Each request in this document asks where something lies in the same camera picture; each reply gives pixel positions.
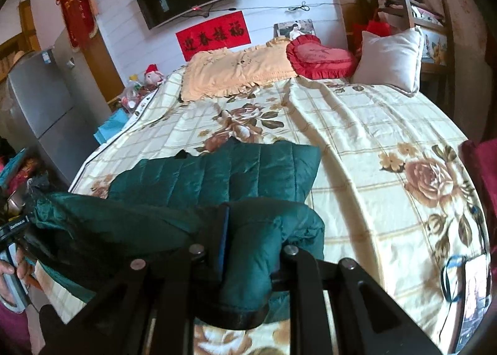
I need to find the plush pig toy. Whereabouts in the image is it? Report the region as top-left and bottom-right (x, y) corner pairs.
(144, 64), (164, 88)

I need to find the framed portrait photo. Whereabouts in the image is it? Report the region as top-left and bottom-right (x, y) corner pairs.
(274, 19), (316, 40)

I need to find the floral cream bed quilt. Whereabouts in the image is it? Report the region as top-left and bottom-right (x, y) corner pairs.
(71, 71), (489, 354)

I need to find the white square pillow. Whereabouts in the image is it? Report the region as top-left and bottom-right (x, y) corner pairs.
(351, 27), (424, 97)

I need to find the peach frilled pillow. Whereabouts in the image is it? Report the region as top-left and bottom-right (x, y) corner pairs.
(180, 37), (297, 102)

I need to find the red heart cushion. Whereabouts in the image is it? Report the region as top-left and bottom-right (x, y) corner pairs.
(285, 34), (357, 80)

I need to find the person's left hand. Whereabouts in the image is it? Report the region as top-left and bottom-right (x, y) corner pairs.
(1, 257), (40, 304)

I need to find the grey refrigerator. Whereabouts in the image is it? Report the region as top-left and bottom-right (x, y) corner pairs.
(1, 50), (98, 186)

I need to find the dark green puffer jacket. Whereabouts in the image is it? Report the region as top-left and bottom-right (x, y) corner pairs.
(25, 139), (325, 329)

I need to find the red Chinese banner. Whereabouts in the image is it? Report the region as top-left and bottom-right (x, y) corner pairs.
(176, 11), (251, 61)

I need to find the blue paper bag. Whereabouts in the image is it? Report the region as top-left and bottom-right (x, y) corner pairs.
(93, 108), (129, 145)

